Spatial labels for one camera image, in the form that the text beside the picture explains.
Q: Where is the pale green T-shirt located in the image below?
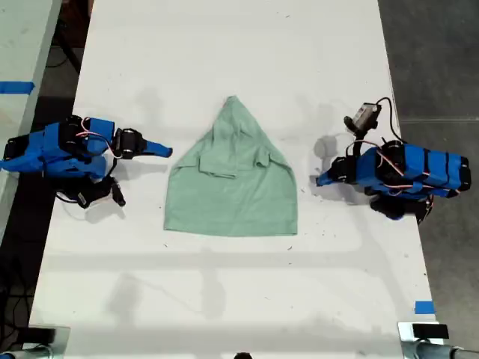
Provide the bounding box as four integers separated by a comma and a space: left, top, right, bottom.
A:
163, 94, 299, 238

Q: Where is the long blue tape strip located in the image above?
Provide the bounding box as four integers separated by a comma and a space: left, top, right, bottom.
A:
0, 80, 37, 95

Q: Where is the white side table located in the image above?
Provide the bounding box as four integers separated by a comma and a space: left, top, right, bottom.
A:
0, 0, 64, 235

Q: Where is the short blue tape piece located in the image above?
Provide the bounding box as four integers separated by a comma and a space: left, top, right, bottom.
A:
414, 300, 436, 316

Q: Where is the small black box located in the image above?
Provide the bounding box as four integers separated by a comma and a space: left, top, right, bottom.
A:
20, 326, 57, 344
411, 323, 450, 341

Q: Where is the metal table clamp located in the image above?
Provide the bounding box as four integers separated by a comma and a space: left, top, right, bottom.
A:
397, 321, 479, 359
0, 325, 72, 359

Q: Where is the grey labelled camera box on stalk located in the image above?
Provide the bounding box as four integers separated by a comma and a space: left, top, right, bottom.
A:
343, 102, 383, 145

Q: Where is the black camera box on stalk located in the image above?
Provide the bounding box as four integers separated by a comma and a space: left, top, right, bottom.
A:
74, 176, 126, 209

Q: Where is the black camera cable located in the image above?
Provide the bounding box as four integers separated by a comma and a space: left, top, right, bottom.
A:
55, 189, 81, 205
375, 96, 407, 144

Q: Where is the black floor cable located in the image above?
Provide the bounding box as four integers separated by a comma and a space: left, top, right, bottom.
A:
45, 35, 82, 76

